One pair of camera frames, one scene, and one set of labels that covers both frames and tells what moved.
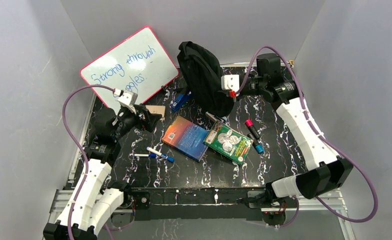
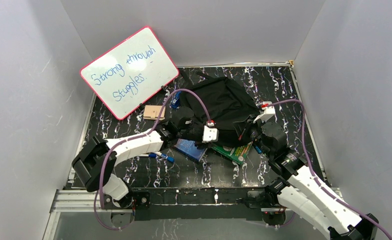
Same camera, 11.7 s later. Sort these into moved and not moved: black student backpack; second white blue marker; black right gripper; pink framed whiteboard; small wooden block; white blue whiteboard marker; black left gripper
Moved: black right gripper; black left gripper; black student backpack
Not moved: white blue whiteboard marker; pink framed whiteboard; small wooden block; second white blue marker
